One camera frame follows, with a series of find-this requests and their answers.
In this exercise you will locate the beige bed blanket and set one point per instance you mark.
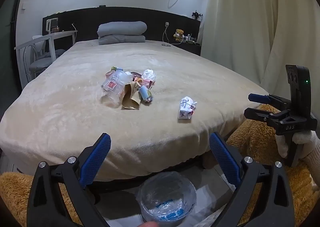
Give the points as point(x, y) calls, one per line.
point(65, 110)

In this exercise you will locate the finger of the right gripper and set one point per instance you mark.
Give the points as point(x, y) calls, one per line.
point(272, 100)
point(263, 116)

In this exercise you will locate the brown paper bag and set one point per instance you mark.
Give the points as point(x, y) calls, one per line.
point(132, 98)

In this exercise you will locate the white chair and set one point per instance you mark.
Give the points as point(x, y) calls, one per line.
point(39, 59)

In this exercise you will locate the brown fuzzy rug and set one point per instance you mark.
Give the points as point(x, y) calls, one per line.
point(15, 190)

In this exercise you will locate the grey folded duvet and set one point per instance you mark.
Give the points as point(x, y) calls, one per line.
point(121, 32)

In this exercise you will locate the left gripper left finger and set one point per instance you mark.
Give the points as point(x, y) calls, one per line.
point(46, 206)

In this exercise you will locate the clear trash bin with bag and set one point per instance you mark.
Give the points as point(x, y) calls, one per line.
point(166, 198)

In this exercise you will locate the kettle on desk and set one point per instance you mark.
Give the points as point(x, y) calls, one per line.
point(52, 25)

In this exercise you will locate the right hand white glove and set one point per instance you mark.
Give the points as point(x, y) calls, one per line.
point(310, 153)

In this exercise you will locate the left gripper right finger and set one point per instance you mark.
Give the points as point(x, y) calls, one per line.
point(274, 206)

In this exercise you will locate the brown teddy bear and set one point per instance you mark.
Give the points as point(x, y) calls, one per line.
point(179, 35)

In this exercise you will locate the blue small can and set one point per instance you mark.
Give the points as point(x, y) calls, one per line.
point(143, 90)

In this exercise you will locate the white carton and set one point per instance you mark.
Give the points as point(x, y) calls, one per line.
point(186, 108)

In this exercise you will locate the black potted plant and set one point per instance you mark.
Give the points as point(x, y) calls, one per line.
point(196, 16)

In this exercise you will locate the white plastic wrap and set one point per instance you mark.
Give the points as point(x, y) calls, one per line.
point(149, 75)

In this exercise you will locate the cream curtain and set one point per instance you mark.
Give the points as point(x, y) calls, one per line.
point(258, 38)

